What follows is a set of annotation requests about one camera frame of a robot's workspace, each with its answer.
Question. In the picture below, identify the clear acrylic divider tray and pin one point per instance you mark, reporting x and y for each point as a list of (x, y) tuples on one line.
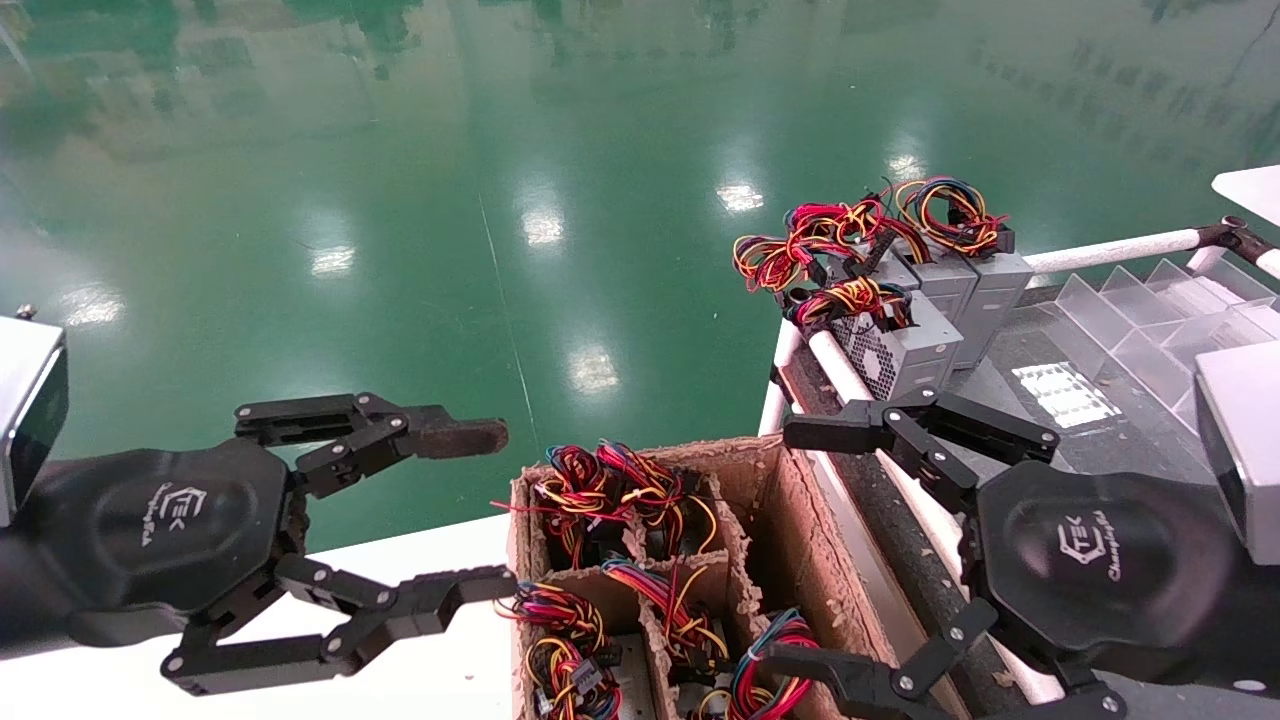
[(1150, 330)]

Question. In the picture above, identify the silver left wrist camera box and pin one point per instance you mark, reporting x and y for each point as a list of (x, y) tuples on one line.
[(30, 420)]

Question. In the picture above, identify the grey power supply mesh side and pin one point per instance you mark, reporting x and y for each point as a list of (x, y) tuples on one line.
[(915, 345)]

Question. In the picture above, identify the long white rail pipe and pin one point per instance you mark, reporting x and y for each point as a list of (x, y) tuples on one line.
[(850, 375)]

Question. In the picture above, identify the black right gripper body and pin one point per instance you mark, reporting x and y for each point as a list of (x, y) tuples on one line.
[(1100, 560)]

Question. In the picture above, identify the white table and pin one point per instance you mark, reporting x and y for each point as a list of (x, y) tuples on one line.
[(1250, 192)]

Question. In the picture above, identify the black pipe connector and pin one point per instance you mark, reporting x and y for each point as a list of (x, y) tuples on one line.
[(1235, 237)]

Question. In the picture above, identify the brown cardboard box with dividers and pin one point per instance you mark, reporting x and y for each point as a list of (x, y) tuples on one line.
[(790, 540)]

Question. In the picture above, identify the white pipe stub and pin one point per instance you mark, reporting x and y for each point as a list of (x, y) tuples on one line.
[(1270, 264)]

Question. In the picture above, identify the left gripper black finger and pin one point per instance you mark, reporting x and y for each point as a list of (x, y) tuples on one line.
[(450, 437), (440, 600)]

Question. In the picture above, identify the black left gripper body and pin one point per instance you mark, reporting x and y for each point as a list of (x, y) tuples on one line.
[(170, 520)]

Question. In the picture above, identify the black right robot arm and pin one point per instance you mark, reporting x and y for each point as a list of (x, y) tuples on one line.
[(1262, 640)]

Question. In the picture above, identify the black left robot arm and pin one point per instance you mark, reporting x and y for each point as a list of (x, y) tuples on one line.
[(25, 600)]

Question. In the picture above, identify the short white frame pipe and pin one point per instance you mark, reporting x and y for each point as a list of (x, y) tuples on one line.
[(775, 410)]

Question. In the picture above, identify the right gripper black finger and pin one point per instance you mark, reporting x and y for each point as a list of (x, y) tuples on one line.
[(840, 680), (830, 430)]

